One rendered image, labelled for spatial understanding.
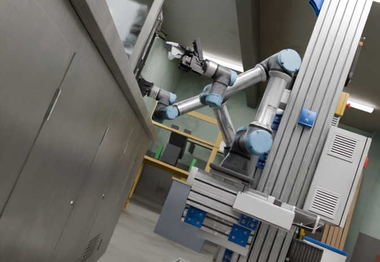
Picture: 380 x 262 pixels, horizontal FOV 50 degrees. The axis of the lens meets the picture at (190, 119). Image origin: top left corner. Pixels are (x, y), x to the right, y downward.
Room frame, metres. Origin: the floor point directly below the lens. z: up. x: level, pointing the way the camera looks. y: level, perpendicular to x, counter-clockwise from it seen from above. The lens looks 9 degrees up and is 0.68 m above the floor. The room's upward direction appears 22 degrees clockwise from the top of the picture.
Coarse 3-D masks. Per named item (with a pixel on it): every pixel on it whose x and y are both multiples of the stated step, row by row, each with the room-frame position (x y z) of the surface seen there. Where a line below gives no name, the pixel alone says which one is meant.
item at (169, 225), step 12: (180, 180) 5.03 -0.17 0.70; (180, 192) 5.03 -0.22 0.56; (168, 204) 5.06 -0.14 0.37; (180, 204) 5.02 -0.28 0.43; (168, 216) 5.05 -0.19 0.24; (180, 216) 5.00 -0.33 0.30; (156, 228) 5.07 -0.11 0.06; (168, 228) 5.03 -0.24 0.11; (180, 228) 4.98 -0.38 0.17; (192, 228) 4.94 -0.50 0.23; (180, 240) 4.96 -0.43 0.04; (192, 240) 4.92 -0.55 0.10; (204, 240) 4.89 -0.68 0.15
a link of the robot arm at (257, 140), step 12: (276, 60) 1.88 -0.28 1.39; (288, 60) 1.84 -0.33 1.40; (300, 60) 1.86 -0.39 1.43; (276, 72) 1.87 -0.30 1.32; (288, 72) 1.86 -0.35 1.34; (276, 84) 1.87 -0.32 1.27; (264, 96) 1.89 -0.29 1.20; (276, 96) 1.87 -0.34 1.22; (264, 108) 1.87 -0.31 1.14; (276, 108) 1.88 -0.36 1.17; (264, 120) 1.87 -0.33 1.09; (252, 132) 1.85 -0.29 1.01; (264, 132) 1.84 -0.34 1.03; (240, 144) 1.94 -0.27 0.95; (252, 144) 1.84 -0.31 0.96; (264, 144) 1.85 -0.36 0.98
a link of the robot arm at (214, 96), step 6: (216, 84) 1.82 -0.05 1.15; (222, 84) 1.82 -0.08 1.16; (210, 90) 1.84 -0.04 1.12; (216, 90) 1.82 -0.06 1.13; (222, 90) 1.83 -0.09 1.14; (204, 96) 1.92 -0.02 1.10; (210, 96) 1.83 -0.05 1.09; (216, 96) 1.82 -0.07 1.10; (222, 96) 1.84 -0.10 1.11; (210, 102) 1.83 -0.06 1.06; (216, 102) 1.82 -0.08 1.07
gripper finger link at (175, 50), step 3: (168, 42) 1.77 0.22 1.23; (171, 42) 1.77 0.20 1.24; (171, 45) 1.77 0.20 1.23; (174, 45) 1.76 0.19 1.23; (177, 45) 1.76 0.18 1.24; (174, 48) 1.77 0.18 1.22; (177, 48) 1.77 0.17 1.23; (171, 51) 1.77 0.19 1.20; (174, 51) 1.77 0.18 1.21; (177, 51) 1.77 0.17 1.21; (180, 51) 1.78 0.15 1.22; (183, 51) 1.78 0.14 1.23; (174, 54) 1.77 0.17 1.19; (180, 54) 1.78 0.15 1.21
